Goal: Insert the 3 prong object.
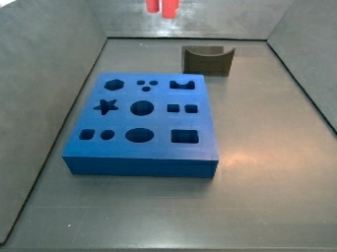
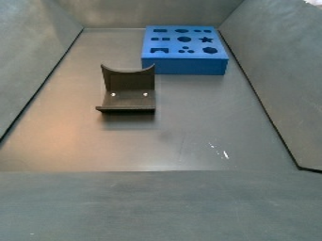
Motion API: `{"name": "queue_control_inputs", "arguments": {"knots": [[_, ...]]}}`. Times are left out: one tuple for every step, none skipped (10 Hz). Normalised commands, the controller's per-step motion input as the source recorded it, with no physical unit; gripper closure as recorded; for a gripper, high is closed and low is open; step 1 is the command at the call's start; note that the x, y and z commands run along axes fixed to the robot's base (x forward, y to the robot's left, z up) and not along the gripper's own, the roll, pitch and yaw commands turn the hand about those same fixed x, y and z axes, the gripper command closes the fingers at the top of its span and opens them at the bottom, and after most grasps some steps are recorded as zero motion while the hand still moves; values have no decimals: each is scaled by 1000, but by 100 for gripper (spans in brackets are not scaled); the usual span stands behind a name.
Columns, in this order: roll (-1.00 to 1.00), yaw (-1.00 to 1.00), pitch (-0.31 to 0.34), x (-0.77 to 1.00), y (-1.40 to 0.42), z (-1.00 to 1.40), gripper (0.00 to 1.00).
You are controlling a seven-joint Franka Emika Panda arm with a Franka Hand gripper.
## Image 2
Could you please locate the blue shape sorter block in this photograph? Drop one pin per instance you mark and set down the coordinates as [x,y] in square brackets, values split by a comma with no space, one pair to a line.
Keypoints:
[184,49]

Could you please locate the black curved holder bracket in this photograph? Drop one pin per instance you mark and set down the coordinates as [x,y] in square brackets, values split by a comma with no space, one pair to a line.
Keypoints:
[130,90]

